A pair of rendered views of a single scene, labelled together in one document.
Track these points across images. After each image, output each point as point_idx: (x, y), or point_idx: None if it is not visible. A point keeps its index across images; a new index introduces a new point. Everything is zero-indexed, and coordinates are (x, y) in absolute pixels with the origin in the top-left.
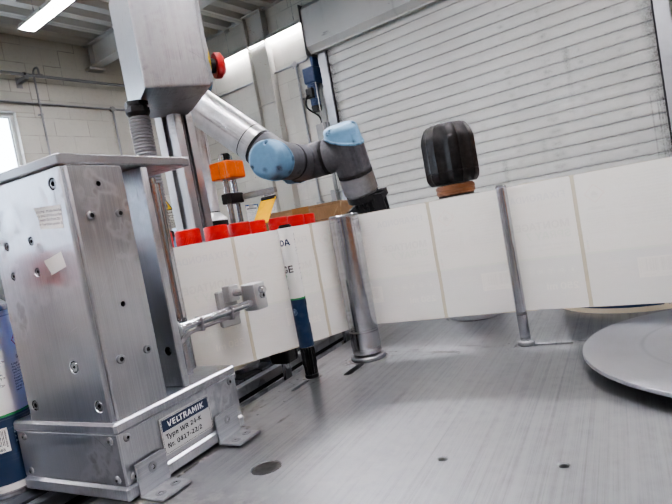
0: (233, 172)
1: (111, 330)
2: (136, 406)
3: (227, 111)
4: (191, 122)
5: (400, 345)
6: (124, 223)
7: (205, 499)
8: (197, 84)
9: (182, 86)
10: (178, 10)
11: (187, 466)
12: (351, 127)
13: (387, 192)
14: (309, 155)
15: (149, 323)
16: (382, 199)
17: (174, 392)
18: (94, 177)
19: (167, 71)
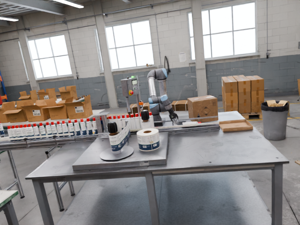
0: (139, 104)
1: (97, 127)
2: (99, 132)
3: (150, 90)
4: (139, 94)
5: (133, 137)
6: (99, 120)
7: (98, 140)
8: (127, 96)
9: (126, 96)
10: (125, 87)
11: (104, 138)
12: (161, 97)
13: (171, 110)
14: (159, 100)
15: (101, 127)
16: (168, 111)
17: (103, 132)
18: (97, 117)
19: (124, 94)
